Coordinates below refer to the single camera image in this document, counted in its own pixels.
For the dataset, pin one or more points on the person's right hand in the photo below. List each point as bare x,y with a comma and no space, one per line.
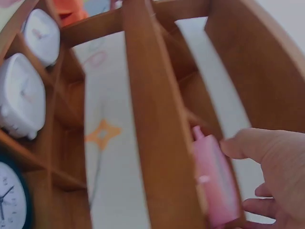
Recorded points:
286,171

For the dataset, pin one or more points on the pink alarm clock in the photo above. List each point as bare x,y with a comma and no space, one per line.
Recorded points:
214,181

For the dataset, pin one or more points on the brown wooden shelf unit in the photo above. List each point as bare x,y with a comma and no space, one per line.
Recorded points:
155,100

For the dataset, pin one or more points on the orange object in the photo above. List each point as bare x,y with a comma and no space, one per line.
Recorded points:
69,12

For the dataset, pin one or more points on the white square alarm clock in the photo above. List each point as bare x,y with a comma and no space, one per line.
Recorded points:
20,95
43,35

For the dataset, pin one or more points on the dark green round clock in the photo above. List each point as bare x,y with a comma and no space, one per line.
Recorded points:
10,198

